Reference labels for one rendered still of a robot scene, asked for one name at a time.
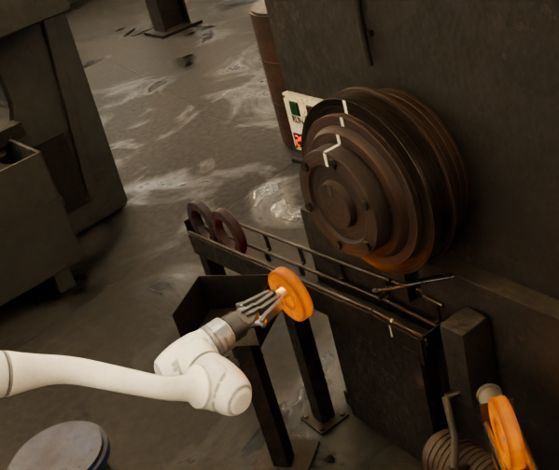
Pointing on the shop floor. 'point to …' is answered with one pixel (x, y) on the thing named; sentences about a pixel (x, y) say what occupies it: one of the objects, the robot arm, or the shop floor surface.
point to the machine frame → (517, 267)
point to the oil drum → (272, 68)
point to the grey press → (38, 102)
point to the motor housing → (473, 454)
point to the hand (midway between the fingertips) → (287, 289)
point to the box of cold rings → (14, 230)
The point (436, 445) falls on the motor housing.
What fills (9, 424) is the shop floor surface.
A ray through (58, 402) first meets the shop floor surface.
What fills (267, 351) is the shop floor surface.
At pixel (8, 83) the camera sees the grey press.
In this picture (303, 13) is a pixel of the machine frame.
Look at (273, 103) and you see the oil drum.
